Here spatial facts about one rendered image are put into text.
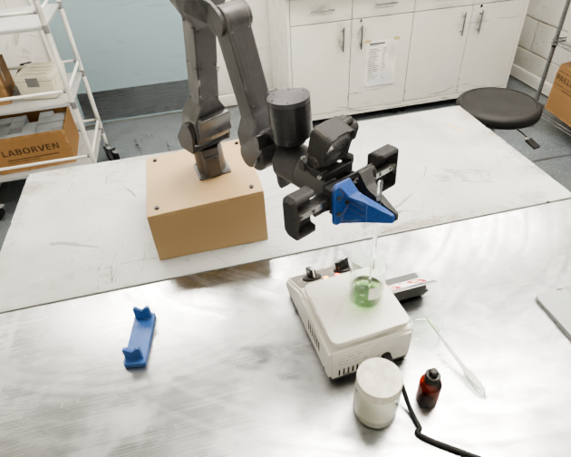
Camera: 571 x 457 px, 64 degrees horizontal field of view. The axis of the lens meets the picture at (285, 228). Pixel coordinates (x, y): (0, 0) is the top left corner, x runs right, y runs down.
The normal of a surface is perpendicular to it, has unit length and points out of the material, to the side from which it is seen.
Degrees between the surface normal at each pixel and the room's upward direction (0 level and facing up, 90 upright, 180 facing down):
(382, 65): 89
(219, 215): 90
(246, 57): 75
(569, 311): 0
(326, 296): 0
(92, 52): 90
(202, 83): 105
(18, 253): 0
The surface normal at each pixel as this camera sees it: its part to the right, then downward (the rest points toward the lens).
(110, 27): 0.24, 0.61
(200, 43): 0.63, 0.65
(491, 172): -0.04, -0.77
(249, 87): 0.59, 0.26
